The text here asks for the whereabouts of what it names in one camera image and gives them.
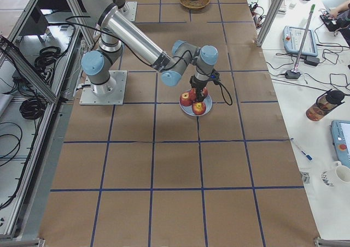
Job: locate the woven wicker basket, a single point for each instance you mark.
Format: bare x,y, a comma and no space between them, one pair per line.
194,4

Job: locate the glass tea bottle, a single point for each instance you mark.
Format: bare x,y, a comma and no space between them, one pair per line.
324,104

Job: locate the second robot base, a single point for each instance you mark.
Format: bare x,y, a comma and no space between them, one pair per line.
129,10

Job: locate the aluminium frame post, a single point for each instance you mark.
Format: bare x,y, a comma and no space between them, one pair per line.
270,16

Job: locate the white mug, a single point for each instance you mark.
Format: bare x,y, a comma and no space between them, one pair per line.
338,174

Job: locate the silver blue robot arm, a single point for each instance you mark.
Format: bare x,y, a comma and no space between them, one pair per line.
108,15

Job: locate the light blue plate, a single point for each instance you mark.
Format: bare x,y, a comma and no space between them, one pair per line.
188,110

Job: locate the grey stick green tip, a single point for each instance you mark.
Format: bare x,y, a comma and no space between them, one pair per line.
296,64

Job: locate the black power adapter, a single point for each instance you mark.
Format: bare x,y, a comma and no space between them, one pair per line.
312,61

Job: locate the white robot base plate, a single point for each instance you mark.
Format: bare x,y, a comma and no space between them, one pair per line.
110,93

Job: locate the red yellow apple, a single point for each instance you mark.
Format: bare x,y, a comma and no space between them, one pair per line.
193,95

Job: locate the red apple on plate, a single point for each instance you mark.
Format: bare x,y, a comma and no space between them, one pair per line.
185,99

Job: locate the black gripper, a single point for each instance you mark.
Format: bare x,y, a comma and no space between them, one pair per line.
197,83

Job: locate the brown paper table cover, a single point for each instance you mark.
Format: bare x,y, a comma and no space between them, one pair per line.
146,174

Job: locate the blue teach pendant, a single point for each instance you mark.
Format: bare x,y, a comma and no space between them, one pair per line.
292,39
340,134

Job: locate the red apple plate front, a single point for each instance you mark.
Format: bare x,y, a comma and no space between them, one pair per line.
198,108

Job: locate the blue white pen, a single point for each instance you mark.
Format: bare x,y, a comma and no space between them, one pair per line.
308,156

